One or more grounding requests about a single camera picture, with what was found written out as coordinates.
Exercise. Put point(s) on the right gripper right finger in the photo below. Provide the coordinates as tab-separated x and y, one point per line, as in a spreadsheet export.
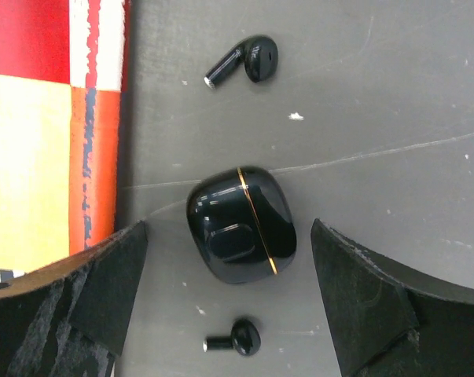
387	319

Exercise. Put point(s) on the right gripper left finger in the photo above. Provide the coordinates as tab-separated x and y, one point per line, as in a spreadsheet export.
70	318

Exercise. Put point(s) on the black earbud one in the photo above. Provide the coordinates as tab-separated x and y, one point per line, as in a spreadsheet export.
258	54
244	338

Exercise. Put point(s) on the black earbud charging case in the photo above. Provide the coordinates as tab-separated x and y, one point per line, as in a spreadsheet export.
241	224

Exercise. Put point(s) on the colourful patchwork placemat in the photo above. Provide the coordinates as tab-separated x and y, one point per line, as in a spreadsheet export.
63	72

